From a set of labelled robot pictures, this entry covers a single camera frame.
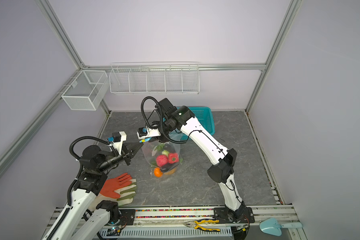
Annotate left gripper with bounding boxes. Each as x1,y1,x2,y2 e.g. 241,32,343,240
97,141,143,173

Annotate green vegetable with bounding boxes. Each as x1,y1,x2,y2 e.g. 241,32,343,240
153,143,166,152

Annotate clear zip top bag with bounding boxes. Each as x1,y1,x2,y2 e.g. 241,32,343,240
140,138,183,178

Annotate small red pepper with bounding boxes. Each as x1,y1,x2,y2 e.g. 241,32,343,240
168,153,180,164

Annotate teal plastic basket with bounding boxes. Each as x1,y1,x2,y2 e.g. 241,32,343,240
172,106,215,144

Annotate pink red round fruit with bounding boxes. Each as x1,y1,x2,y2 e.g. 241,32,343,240
156,155,169,168

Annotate small orange fruit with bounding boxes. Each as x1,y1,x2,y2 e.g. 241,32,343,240
154,168,163,178

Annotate yellow orange mango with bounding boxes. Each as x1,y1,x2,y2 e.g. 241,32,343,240
163,168,177,175

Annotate white radish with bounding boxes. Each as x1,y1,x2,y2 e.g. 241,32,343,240
162,150,170,157

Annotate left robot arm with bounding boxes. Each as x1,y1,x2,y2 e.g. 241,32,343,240
44,136,143,240

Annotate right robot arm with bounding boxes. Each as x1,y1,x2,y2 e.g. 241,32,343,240
138,96,251,223

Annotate red white work glove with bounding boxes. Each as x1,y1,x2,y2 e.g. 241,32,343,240
91,173,137,208

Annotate white mesh box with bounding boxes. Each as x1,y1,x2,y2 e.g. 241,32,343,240
62,70,109,111

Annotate light blue scoop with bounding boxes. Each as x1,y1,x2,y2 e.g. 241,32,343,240
259,218,303,237

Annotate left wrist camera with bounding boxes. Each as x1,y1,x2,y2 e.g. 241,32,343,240
108,131,127,155

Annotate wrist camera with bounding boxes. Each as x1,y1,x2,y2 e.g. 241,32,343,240
137,127,161,140
108,131,127,155

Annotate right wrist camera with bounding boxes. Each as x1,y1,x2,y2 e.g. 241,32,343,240
137,127,161,140

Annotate white wire shelf basket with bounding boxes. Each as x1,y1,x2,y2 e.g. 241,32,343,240
109,62,200,95

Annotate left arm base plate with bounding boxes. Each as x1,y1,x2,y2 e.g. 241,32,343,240
108,209,136,226

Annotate yellow handled pliers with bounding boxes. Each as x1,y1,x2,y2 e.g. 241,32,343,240
184,219,221,232

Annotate white slotted cable duct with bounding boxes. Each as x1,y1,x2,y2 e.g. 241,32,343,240
100,227,233,239

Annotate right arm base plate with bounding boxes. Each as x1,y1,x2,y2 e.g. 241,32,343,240
213,206,255,224

